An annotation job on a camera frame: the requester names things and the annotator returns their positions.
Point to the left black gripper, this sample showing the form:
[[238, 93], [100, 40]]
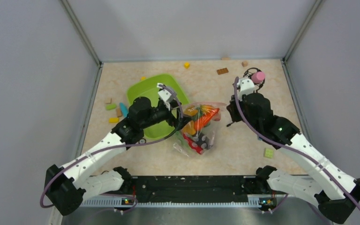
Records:
[[171, 119]]

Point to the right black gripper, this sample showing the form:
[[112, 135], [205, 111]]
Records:
[[232, 108]]

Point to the orange toy pastry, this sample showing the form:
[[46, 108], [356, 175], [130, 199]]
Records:
[[191, 111]]

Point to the yellow toy lemon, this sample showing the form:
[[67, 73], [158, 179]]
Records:
[[189, 128]]

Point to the orange toy fruit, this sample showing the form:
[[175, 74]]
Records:
[[207, 108]]

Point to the orange toy carrot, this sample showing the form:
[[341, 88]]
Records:
[[203, 121]]

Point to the red toy chili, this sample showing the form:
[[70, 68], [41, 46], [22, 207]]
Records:
[[196, 142]]

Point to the clear zip top bag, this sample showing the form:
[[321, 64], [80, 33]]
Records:
[[209, 131]]

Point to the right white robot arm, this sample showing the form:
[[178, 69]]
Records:
[[332, 191]]

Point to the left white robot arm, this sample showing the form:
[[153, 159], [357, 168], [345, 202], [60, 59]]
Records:
[[63, 184]]

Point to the cyan toy piece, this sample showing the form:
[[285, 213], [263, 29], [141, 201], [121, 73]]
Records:
[[124, 109]]

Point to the brown toy block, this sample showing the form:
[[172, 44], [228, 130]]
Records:
[[119, 112]]

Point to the green plastic bowl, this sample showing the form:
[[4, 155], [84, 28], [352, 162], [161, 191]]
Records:
[[148, 88]]

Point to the pink microphone on tripod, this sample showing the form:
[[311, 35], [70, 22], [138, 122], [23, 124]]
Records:
[[257, 76]]

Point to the yellow toy brick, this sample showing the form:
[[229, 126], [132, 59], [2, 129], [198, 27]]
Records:
[[113, 120]]

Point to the small tan block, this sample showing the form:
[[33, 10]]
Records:
[[108, 101]]

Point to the light green block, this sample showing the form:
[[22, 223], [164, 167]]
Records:
[[268, 153]]

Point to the brown toy brick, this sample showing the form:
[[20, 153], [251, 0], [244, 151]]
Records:
[[222, 71]]

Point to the yellow toy block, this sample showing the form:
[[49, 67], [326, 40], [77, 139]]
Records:
[[186, 65]]

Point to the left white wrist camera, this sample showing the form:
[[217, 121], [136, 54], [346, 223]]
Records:
[[168, 96]]

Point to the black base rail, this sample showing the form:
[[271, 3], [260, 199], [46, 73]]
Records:
[[192, 189]]

